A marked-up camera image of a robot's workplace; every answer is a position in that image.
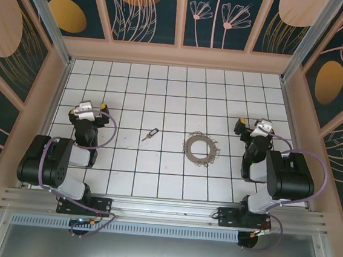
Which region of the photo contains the grey metal sheet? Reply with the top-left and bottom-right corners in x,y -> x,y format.
0,220 -> 335,257

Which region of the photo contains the aluminium frame post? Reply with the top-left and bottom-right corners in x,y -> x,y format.
279,0 -> 343,88
9,0 -> 80,66

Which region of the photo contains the key with black tag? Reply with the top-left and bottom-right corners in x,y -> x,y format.
141,126 -> 159,143

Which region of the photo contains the aluminium mounting rail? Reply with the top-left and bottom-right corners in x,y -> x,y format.
0,181 -> 331,242

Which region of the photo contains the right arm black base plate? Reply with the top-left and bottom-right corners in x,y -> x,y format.
215,205 -> 273,233

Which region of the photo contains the silver disc keyring with loops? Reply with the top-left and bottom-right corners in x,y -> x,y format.
181,130 -> 223,170

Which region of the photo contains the grey slotted cable duct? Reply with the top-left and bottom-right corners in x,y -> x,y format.
10,209 -> 240,246

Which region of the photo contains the aluminium table edge strip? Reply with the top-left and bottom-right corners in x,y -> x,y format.
16,54 -> 76,193

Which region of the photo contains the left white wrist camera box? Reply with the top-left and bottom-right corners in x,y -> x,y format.
74,99 -> 102,122

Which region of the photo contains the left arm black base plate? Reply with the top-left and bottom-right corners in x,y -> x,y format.
56,193 -> 114,219

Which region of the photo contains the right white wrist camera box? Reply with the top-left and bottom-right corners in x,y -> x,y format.
253,117 -> 275,138

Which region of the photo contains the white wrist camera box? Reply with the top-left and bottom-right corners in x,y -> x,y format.
253,117 -> 275,138
74,99 -> 102,122

